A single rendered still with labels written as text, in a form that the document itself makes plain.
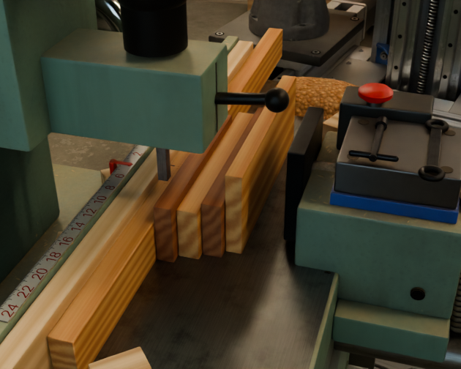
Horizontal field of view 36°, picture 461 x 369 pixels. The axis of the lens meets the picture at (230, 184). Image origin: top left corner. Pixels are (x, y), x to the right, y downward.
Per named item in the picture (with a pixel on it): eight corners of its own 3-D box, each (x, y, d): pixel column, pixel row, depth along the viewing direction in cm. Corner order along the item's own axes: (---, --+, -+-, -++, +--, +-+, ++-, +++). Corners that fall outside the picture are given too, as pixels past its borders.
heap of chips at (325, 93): (365, 124, 82) (367, 102, 81) (260, 111, 85) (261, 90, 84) (374, 94, 89) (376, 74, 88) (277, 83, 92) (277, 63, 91)
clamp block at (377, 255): (450, 325, 59) (469, 237, 54) (290, 294, 62) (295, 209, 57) (455, 225, 71) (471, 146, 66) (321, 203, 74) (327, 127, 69)
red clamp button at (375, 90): (390, 107, 60) (391, 97, 60) (355, 103, 61) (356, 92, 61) (394, 93, 63) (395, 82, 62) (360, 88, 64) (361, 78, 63)
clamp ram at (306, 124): (367, 255, 61) (378, 165, 56) (282, 240, 63) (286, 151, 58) (379, 199, 68) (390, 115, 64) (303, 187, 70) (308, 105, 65)
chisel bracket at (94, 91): (204, 172, 57) (202, 75, 53) (49, 148, 61) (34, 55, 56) (230, 131, 63) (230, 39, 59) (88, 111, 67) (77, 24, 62)
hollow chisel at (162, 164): (167, 181, 63) (164, 131, 60) (157, 180, 63) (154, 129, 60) (170, 176, 64) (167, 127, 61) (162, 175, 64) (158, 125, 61)
